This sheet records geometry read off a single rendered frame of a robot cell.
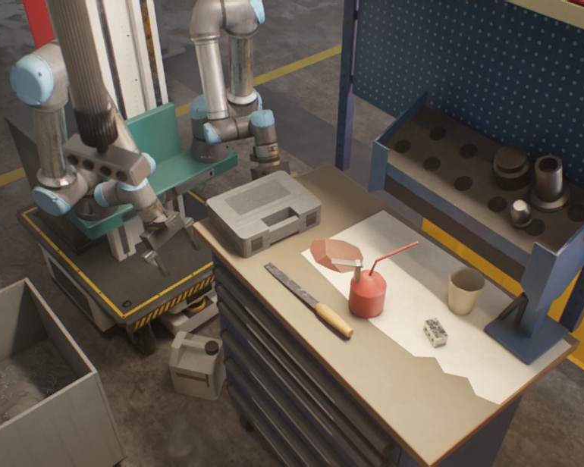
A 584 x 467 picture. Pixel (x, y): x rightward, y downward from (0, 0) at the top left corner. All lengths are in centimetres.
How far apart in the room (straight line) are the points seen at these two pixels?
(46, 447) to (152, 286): 74
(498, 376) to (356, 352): 31
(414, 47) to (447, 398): 81
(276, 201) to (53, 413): 90
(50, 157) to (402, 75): 103
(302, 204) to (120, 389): 125
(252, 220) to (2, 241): 200
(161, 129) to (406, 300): 122
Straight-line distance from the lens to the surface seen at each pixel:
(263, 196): 168
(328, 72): 464
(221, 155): 236
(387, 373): 137
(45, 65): 175
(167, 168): 236
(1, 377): 240
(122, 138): 191
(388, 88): 165
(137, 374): 260
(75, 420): 203
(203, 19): 205
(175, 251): 259
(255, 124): 203
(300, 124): 398
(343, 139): 185
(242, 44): 215
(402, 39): 157
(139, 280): 249
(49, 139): 188
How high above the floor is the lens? 205
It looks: 41 degrees down
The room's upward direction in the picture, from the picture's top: straight up
